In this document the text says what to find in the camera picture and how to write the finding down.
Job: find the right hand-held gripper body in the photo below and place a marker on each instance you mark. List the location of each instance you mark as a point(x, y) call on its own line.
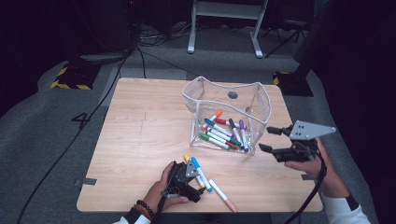
point(308, 130)

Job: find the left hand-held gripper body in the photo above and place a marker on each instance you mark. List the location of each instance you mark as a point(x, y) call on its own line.
point(180, 182)

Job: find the yellow marker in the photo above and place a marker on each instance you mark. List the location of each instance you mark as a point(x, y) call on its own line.
point(186, 158)

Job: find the peach marker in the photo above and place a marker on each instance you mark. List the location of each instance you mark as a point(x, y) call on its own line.
point(221, 193)

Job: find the purple marker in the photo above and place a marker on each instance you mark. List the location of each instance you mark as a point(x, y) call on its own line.
point(244, 137)

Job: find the dark green marker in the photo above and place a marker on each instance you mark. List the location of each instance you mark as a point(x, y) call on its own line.
point(237, 142)

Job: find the brown marker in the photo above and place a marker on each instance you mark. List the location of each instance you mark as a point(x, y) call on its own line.
point(232, 145)

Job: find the black marker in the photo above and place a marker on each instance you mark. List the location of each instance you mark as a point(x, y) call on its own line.
point(235, 132)

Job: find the red marker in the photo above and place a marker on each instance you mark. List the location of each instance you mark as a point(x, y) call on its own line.
point(220, 121)

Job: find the clear plastic pouch white trim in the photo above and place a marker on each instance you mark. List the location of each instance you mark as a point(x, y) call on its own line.
point(230, 102)

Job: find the orange marker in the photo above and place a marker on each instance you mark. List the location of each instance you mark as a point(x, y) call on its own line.
point(218, 113)

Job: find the dark blue marker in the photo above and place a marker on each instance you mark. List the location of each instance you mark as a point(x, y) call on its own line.
point(210, 122)

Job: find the person's left hand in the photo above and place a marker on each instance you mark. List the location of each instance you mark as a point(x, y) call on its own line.
point(154, 199)

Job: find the person's right hand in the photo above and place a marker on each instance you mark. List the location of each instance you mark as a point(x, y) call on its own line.
point(320, 168)

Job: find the black yellow-striped stand base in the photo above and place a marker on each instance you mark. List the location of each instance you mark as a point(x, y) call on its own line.
point(292, 85)
point(74, 76)

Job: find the grey tape piece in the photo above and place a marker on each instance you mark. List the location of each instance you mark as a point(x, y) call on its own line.
point(306, 177)
point(88, 181)

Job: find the black tripod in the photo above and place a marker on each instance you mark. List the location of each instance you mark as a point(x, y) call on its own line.
point(289, 35)

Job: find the white metal stand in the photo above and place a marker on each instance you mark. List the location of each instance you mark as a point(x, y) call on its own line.
point(224, 11)

